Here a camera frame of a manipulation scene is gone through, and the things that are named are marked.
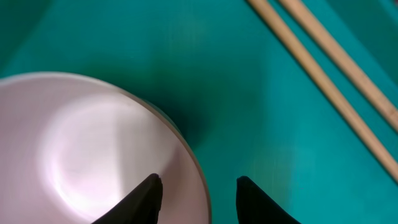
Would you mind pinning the pink bowl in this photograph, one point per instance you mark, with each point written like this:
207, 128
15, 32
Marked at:
73, 147

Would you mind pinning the teal plastic tray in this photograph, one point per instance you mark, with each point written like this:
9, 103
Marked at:
242, 102

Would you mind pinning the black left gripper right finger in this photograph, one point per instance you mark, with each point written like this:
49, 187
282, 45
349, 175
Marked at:
254, 206

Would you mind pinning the wooden chopstick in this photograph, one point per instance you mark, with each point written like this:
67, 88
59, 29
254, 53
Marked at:
270, 16
341, 58

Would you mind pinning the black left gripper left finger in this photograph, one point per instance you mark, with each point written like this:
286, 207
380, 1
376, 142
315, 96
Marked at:
140, 206

